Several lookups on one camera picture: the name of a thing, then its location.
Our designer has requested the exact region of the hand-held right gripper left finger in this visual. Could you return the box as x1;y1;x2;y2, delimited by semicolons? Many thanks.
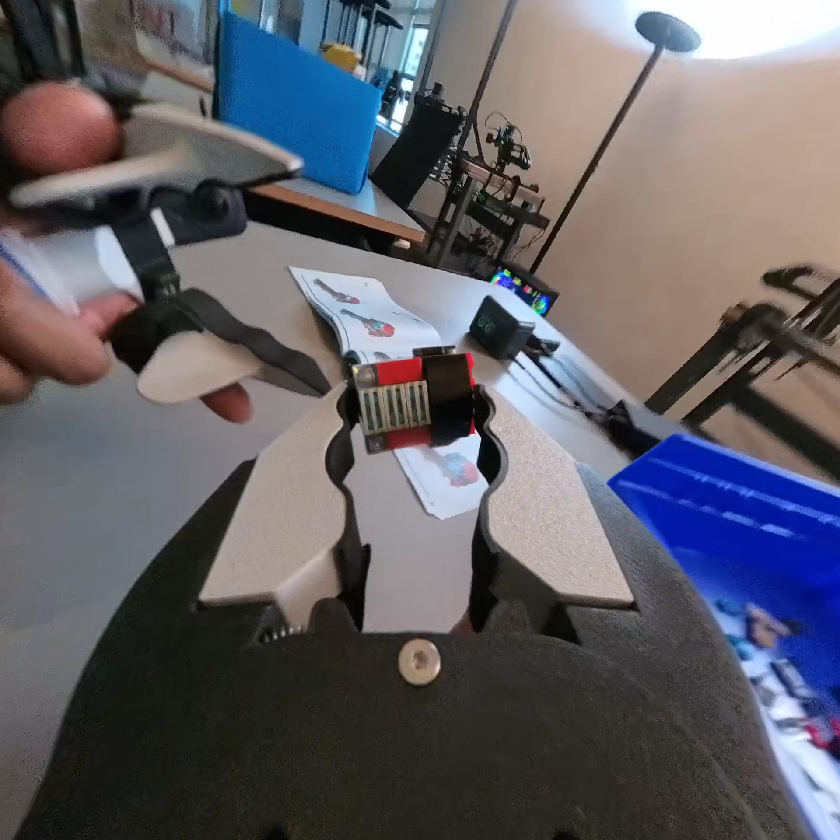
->
198;384;371;631

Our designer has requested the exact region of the black cabled device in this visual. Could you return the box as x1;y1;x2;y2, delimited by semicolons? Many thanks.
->
469;294;536;361

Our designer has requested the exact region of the blue fabric box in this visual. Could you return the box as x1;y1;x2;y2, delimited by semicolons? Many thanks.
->
215;12;383;196

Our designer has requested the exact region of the long black toy brick assembly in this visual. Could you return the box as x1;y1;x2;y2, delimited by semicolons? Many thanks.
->
351;357;435;455

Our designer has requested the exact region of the lit computer tower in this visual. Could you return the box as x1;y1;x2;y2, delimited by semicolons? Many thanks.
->
489;264;560;318

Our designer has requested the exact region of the blue plastic bin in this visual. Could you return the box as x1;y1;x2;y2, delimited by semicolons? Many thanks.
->
607;433;840;840

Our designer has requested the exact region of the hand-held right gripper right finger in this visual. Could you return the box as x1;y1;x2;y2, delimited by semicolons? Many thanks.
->
469;386;636;634

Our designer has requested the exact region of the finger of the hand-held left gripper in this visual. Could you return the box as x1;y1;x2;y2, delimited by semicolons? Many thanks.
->
135;289;333;406
8;105;305;210

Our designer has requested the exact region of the person's left hand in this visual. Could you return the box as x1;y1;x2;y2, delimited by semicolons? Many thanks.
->
0;82;255;425

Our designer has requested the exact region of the grey desk wooden edge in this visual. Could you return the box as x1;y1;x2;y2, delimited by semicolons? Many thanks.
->
244;174;429;256

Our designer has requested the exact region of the black equipment cart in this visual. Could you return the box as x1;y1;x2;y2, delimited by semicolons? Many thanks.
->
425;154;552;271

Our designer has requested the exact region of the black metal stand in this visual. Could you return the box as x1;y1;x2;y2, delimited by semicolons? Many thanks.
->
528;11;702;275

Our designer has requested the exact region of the instruction booklet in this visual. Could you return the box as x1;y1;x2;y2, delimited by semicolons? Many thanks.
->
289;266;491;521

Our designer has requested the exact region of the black panel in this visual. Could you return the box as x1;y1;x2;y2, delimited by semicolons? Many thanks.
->
369;98;468;212

